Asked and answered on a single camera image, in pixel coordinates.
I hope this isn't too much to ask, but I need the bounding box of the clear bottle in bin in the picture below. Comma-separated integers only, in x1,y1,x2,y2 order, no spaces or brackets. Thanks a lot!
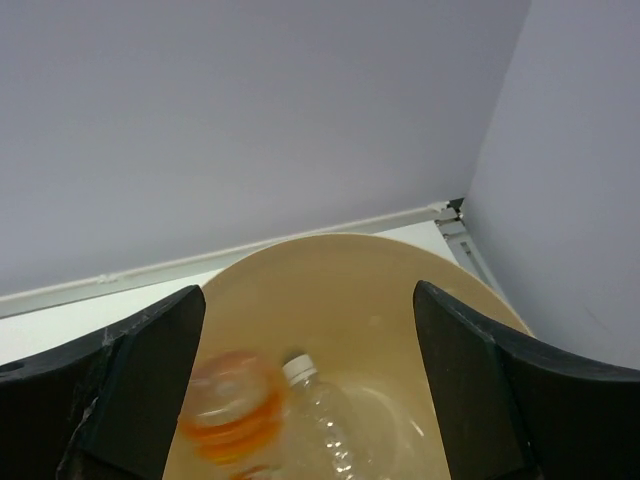
279,352,426,480

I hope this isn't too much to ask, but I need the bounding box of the beige round bin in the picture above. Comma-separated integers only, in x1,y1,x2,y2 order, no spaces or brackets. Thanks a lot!
164,234,528,479

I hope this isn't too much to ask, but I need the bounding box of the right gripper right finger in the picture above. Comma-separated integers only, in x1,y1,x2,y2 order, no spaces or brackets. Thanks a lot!
413,281,639,479

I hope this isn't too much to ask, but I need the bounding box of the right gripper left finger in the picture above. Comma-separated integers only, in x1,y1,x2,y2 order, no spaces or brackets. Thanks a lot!
1,286,206,479

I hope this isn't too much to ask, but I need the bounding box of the orange bottle white cap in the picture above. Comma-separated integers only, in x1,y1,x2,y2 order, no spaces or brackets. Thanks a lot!
179,350,285,479

